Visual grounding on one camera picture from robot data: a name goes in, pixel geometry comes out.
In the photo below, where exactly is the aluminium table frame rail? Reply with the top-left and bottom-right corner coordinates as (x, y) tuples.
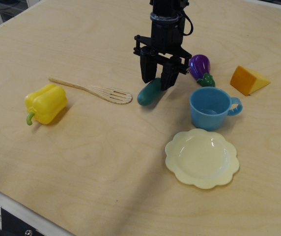
(0, 192), (72, 236)

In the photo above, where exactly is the pale yellow scalloped plate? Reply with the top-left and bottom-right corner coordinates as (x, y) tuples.
(165, 129), (240, 190)

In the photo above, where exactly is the green toy cucumber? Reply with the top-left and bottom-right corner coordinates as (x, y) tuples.
(137, 77), (166, 107)

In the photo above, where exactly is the orange toy cheese wedge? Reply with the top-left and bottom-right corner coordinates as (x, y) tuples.
(230, 66), (271, 96)

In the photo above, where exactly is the wooden slotted spatula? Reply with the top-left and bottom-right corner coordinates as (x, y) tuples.
(49, 77), (133, 105)

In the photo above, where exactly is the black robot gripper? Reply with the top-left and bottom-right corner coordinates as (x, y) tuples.
(134, 17), (193, 91)

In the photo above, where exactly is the purple toy eggplant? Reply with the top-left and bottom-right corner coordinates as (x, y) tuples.
(189, 54), (215, 87)

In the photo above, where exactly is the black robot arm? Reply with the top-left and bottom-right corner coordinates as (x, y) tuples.
(134, 0), (194, 91)

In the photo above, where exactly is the yellow toy bell pepper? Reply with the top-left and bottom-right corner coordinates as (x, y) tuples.
(25, 84), (67, 125)

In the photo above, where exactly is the blue plastic cup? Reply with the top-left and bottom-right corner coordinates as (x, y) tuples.
(189, 87), (243, 131)

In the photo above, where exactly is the black corner bracket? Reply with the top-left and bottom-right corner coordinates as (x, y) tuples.
(1, 208), (43, 236)

